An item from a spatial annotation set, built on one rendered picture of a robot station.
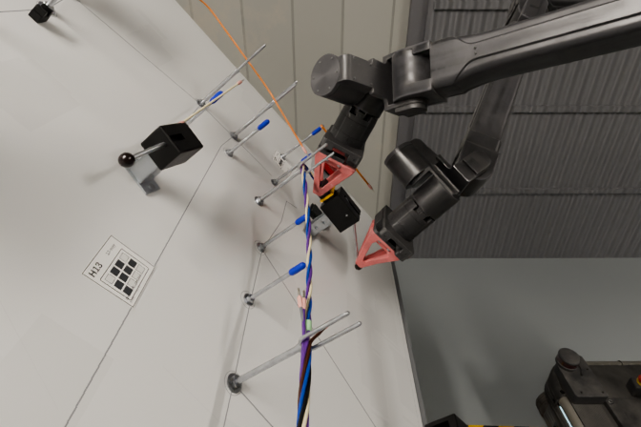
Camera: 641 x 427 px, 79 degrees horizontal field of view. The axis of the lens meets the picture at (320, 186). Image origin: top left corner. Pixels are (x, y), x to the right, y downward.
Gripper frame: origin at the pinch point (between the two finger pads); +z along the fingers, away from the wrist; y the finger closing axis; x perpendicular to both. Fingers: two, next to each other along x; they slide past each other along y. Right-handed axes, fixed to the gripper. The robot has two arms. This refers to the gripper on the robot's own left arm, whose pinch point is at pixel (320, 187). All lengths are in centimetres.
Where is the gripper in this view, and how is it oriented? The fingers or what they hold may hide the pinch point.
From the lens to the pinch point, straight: 65.0
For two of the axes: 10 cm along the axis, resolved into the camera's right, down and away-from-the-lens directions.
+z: -4.5, 8.2, 3.7
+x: 8.8, 4.7, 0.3
